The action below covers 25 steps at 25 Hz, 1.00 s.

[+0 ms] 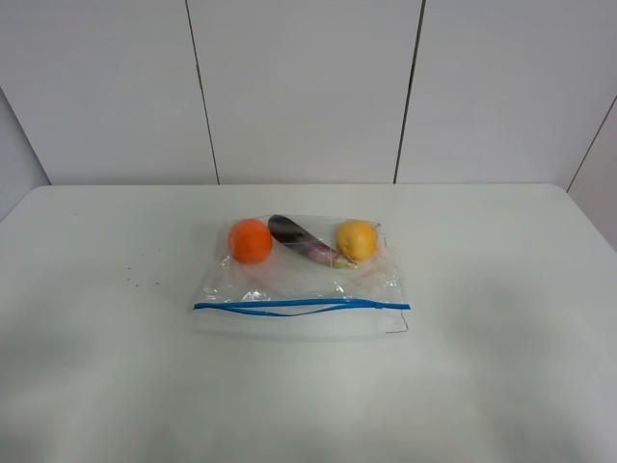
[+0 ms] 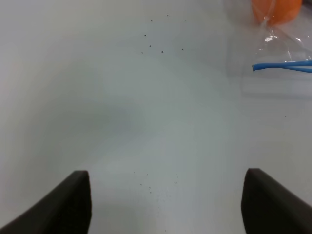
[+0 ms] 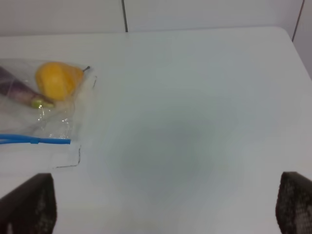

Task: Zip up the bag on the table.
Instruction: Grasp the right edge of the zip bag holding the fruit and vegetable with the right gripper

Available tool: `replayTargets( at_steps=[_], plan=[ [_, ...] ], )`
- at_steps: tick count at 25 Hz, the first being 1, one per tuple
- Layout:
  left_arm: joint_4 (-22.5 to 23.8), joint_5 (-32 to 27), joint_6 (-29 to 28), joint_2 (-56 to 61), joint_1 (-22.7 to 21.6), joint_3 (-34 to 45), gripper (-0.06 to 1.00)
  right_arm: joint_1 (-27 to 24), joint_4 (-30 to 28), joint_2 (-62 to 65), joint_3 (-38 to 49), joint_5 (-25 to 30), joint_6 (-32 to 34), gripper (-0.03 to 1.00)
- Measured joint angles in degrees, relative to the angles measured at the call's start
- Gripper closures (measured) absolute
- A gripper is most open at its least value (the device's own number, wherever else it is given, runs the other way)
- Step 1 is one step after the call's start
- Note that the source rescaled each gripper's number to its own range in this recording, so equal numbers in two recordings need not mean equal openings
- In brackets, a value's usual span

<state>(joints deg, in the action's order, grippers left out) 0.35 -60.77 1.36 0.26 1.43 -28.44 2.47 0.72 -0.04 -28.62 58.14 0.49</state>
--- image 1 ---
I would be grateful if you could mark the yellow lemon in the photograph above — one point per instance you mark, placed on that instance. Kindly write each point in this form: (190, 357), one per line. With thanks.
(356, 239)

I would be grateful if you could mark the orange fruit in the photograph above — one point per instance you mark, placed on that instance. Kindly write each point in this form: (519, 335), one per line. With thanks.
(250, 241)

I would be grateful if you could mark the clear zip bag blue zipper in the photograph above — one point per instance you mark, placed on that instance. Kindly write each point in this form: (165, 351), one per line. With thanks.
(289, 297)

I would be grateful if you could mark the purple eggplant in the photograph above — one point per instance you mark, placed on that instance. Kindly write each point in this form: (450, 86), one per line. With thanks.
(297, 239)

